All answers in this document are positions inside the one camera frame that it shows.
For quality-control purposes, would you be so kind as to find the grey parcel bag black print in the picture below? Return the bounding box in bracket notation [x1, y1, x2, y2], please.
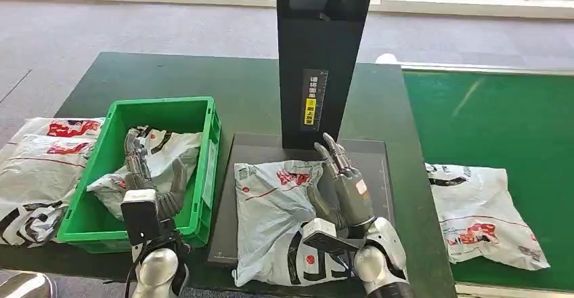
[0, 197, 68, 247]

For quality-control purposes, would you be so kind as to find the green plastic crate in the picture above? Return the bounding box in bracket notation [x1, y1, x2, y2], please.
[57, 96, 223, 254]

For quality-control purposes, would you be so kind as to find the pale conveyor frame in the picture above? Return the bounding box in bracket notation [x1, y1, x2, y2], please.
[376, 52, 574, 298]

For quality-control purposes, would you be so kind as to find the black scanner column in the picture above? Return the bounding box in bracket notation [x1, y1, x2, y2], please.
[274, 0, 375, 151]

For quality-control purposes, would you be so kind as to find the black and yellow label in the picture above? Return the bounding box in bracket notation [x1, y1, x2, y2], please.
[299, 68, 329, 131]

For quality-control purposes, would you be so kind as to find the silver robot body shell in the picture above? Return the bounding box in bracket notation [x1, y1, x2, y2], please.
[0, 269, 57, 298]

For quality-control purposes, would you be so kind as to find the green conveyor mat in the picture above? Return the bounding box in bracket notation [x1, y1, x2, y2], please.
[402, 70, 574, 293]

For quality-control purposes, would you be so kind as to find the white crate sticker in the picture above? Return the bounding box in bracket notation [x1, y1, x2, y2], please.
[202, 140, 220, 209]

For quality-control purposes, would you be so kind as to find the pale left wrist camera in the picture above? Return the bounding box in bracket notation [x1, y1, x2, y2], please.
[120, 189, 163, 247]

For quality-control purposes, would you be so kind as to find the black scanner base plate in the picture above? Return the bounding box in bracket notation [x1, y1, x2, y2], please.
[206, 132, 398, 270]

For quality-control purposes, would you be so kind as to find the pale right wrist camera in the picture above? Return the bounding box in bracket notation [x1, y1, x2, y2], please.
[301, 218, 366, 255]

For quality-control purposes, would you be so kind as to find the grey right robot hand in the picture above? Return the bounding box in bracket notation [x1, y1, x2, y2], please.
[306, 132, 376, 232]

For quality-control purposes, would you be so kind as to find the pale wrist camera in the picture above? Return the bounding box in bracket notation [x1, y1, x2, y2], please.
[120, 189, 163, 247]
[301, 218, 366, 255]

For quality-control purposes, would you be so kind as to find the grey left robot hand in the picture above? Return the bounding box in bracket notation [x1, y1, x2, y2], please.
[123, 127, 188, 221]

